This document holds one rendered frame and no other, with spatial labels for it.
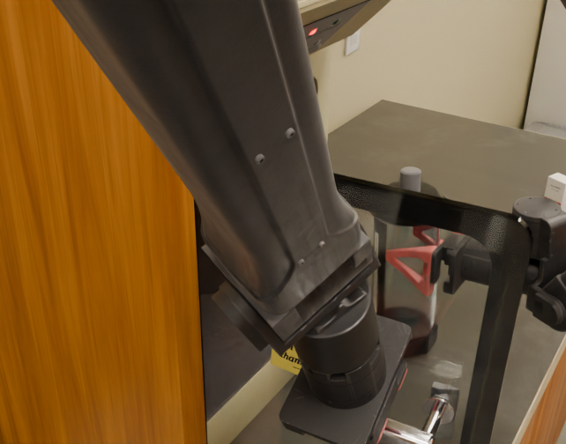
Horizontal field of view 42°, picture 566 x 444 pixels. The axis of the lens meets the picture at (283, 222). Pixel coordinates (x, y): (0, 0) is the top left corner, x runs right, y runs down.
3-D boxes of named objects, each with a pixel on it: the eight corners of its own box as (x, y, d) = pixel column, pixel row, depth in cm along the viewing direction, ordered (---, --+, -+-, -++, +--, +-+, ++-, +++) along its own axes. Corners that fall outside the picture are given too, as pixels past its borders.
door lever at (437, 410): (347, 389, 65) (348, 366, 63) (452, 425, 61) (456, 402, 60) (322, 428, 60) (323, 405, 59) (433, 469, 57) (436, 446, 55)
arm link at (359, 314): (314, 347, 41) (390, 288, 43) (246, 274, 45) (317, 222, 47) (331, 398, 47) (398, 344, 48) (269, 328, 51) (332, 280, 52)
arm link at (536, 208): (556, 332, 86) (606, 307, 90) (569, 250, 81) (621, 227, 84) (485, 285, 96) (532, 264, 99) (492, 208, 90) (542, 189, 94)
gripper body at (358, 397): (281, 429, 53) (258, 385, 47) (336, 313, 58) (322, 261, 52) (364, 462, 50) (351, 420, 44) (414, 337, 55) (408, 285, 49)
